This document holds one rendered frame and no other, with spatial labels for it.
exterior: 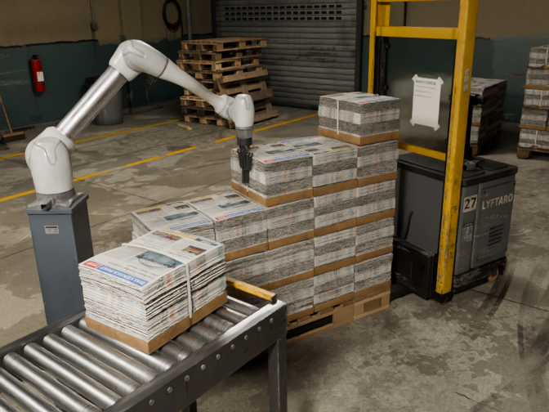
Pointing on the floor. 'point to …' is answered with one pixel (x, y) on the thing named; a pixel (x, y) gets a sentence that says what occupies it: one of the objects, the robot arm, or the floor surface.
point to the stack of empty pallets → (205, 57)
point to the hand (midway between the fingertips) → (245, 176)
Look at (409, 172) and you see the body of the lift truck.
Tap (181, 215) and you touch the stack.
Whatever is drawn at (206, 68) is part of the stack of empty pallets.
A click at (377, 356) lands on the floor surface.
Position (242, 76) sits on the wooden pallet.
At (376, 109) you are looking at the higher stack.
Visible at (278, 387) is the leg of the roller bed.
